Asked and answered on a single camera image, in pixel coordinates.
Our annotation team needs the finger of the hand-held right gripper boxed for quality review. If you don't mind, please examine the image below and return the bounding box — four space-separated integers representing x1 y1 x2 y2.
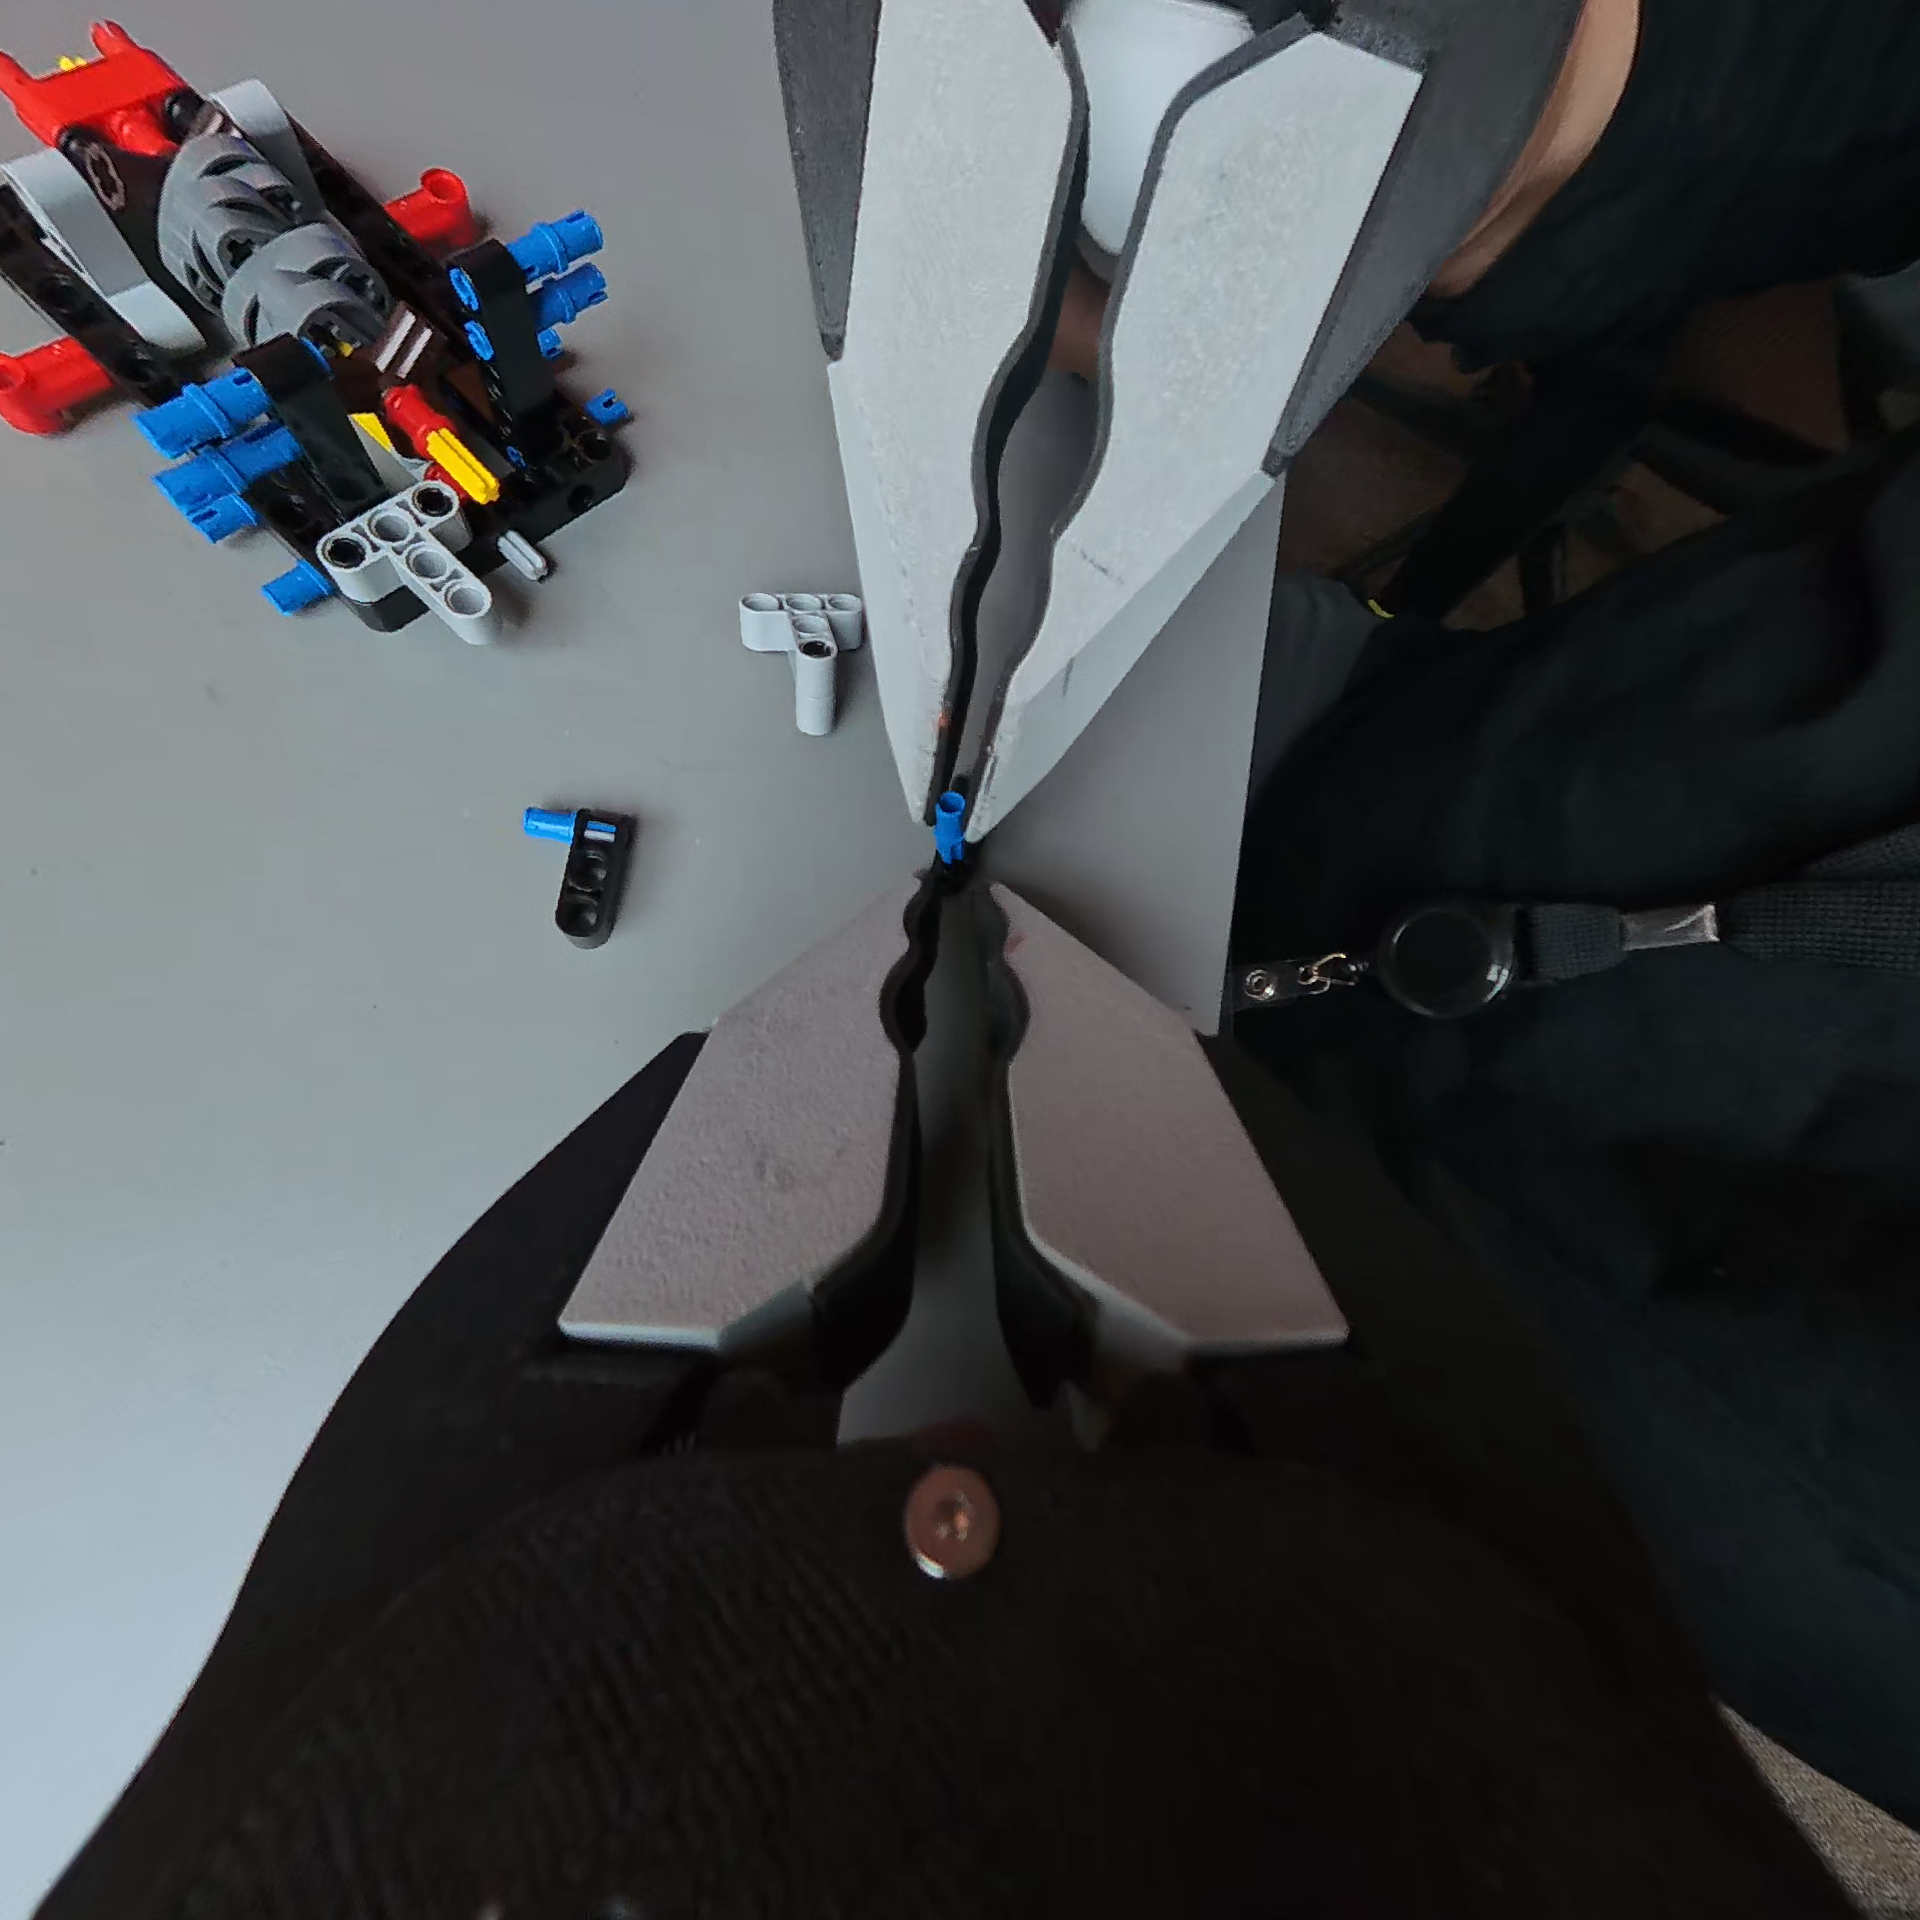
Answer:
825 0 1090 829
964 22 1428 842

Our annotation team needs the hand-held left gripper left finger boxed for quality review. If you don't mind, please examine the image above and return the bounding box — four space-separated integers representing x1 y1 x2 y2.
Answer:
554 876 923 1392

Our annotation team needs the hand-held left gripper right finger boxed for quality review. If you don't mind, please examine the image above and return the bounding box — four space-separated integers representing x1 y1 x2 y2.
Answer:
982 884 1352 1408

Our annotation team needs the small black lego piece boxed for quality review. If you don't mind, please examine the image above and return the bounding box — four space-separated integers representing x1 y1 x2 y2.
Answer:
552 811 637 952

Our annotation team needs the grey T-shaped lego connector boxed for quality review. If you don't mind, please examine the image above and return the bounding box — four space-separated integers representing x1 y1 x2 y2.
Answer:
737 588 869 738

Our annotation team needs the lego chassis assembly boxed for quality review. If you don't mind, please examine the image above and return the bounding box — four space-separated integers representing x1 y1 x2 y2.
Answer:
0 18 636 650

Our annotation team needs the person's right forearm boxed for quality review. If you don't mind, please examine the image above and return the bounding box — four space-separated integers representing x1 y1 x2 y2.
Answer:
1416 0 1920 370

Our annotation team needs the metal badge clip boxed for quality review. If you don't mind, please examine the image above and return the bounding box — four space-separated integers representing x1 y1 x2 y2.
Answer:
1242 949 1375 1004

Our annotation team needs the black badge reel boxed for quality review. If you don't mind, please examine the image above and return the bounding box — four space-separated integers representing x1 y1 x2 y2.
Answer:
1371 896 1520 1023

